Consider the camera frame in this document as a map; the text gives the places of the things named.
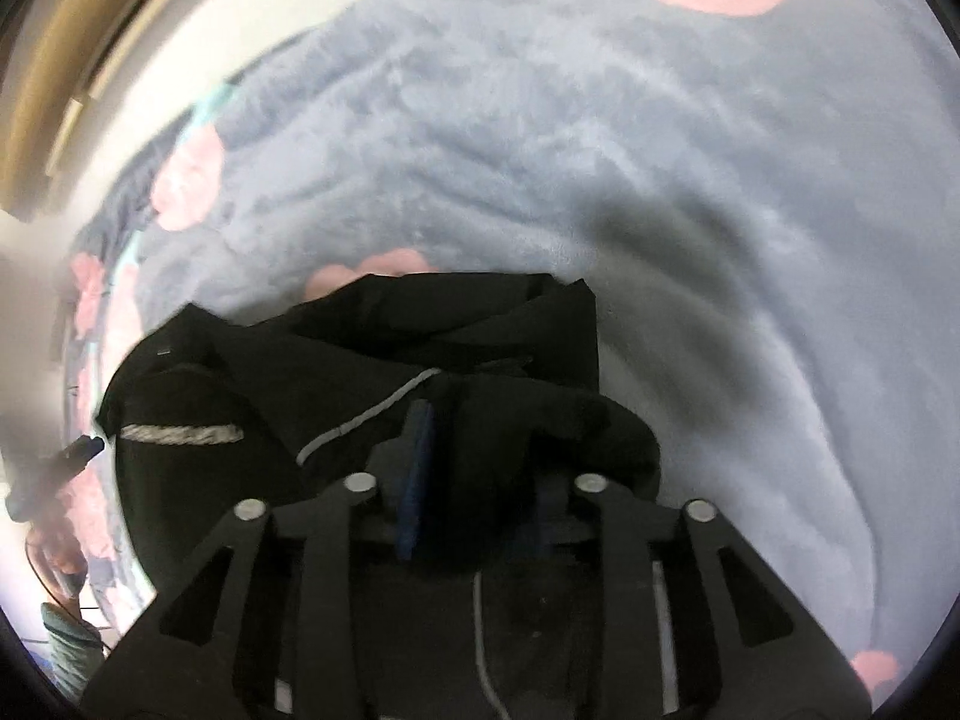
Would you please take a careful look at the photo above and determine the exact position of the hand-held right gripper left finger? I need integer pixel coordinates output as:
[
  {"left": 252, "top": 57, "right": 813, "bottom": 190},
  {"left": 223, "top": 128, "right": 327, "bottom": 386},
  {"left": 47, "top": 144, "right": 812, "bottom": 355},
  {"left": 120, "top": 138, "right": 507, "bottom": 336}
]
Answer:
[{"left": 79, "top": 399, "right": 443, "bottom": 720}]

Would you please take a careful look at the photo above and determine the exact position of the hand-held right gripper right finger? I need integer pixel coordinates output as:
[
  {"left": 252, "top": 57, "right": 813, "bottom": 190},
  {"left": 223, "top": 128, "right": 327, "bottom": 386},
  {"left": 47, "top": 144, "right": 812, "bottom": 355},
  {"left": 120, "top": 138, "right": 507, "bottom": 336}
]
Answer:
[{"left": 532, "top": 469, "right": 878, "bottom": 720}]

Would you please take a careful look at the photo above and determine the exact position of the black hooded jacket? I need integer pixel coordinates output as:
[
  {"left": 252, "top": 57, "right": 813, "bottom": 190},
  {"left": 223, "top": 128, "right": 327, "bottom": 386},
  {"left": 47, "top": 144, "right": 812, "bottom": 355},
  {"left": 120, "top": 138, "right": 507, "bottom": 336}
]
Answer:
[{"left": 96, "top": 272, "right": 662, "bottom": 720}]

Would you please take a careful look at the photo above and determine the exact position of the person's left forearm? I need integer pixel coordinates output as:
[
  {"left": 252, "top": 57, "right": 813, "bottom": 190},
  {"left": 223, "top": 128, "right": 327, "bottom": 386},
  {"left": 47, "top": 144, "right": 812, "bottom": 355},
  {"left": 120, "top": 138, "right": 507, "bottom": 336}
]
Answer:
[{"left": 37, "top": 600, "right": 106, "bottom": 700}]

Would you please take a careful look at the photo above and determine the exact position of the person's left hand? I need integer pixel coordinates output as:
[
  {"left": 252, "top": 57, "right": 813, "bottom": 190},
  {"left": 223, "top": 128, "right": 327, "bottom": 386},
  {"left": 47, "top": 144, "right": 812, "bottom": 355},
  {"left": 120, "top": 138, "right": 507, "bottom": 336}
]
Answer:
[{"left": 26, "top": 521, "right": 91, "bottom": 601}]

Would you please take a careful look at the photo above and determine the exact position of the grey floral blanket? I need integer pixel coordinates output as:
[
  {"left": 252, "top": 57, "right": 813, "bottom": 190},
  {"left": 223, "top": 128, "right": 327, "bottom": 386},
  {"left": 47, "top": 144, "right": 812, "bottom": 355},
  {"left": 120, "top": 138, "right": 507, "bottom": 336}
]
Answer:
[{"left": 64, "top": 0, "right": 960, "bottom": 713}]

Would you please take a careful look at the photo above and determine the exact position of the brown striped window blind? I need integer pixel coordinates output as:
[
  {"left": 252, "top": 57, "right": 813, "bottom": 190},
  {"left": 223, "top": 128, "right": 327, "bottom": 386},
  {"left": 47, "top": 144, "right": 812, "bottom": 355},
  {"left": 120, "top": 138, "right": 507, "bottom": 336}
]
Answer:
[{"left": 0, "top": 0, "right": 226, "bottom": 222}]

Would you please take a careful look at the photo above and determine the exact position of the thin brown cable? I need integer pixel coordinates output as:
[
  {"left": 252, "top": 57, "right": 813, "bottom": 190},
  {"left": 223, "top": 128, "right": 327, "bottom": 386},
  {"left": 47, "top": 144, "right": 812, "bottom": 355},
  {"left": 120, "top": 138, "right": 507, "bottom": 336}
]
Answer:
[{"left": 25, "top": 525, "right": 83, "bottom": 623}]

